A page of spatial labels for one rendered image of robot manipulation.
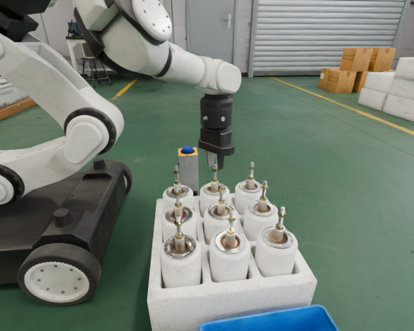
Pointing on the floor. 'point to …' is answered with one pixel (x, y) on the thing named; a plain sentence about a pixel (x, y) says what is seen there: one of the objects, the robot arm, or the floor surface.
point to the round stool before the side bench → (92, 71)
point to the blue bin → (277, 321)
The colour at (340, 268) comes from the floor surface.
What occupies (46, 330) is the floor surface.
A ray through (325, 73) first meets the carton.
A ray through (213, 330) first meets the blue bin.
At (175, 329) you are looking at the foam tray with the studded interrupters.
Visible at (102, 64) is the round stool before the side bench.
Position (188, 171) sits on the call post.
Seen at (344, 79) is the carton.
